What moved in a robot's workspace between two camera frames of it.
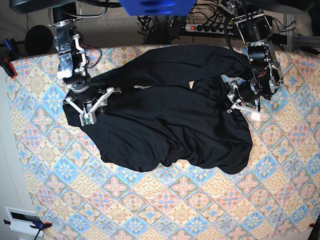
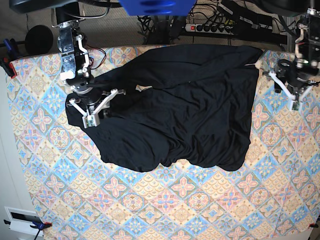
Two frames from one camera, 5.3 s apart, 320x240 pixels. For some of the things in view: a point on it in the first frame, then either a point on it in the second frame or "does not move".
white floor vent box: (21, 221) does not move
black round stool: (38, 40) does not move
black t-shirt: (172, 105) does not move
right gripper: (244, 95) -> (285, 78)
